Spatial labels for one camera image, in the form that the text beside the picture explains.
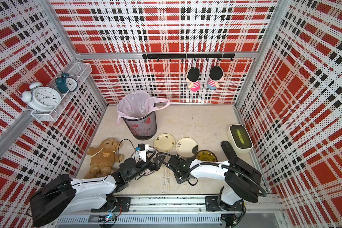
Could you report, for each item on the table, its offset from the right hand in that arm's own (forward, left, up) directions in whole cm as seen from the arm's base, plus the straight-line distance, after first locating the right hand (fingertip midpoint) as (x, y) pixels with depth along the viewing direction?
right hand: (185, 176), depth 83 cm
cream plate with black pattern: (+19, -1, 0) cm, 19 cm away
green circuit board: (-21, +39, +2) cm, 44 cm away
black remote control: (+15, -29, +2) cm, 32 cm away
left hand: (+9, +13, +12) cm, 20 cm away
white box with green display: (+23, -36, +5) cm, 43 cm away
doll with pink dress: (+57, -6, +29) cm, 64 cm away
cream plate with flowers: (+22, +14, 0) cm, 26 cm away
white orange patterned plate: (0, +24, +26) cm, 35 cm away
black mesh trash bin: (+25, +26, +14) cm, 39 cm away
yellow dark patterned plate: (+13, -14, 0) cm, 19 cm away
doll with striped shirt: (+56, -22, +32) cm, 68 cm away
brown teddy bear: (+9, +49, +7) cm, 51 cm away
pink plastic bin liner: (+41, +32, +20) cm, 56 cm away
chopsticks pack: (-2, +11, 0) cm, 12 cm away
